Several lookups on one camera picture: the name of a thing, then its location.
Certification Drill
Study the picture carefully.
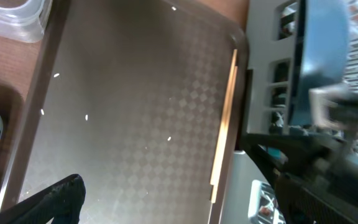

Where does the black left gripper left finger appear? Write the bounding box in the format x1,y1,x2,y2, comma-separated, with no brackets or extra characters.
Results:
0,174,86,224

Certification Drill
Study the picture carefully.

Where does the clear plastic bin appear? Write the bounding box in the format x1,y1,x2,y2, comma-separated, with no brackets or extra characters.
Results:
0,0,53,43

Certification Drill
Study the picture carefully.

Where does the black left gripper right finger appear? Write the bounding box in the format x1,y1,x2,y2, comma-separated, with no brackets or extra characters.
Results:
274,174,358,224

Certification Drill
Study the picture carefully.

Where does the grey dishwasher rack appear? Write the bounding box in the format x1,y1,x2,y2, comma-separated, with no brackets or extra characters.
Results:
221,0,358,224

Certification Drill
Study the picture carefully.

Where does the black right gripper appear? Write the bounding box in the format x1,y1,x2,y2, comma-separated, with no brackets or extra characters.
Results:
241,84,358,186

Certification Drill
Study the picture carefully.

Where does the brown serving tray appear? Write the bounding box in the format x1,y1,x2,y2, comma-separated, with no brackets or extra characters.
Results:
0,1,245,223

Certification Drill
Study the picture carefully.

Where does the dark blue plate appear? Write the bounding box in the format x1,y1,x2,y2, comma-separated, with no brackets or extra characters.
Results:
288,0,349,126

